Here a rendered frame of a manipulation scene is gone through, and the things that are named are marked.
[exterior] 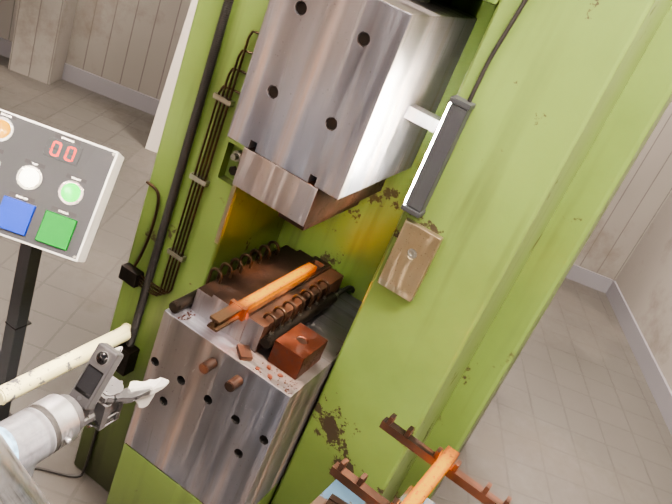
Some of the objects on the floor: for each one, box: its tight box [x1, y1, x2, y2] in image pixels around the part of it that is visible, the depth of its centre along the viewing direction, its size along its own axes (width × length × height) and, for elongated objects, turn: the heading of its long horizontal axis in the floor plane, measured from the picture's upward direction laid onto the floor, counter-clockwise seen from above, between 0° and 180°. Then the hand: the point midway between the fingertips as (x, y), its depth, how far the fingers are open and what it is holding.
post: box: [0, 243, 42, 421], centre depth 200 cm, size 4×4×108 cm
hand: (144, 362), depth 142 cm, fingers open, 12 cm apart
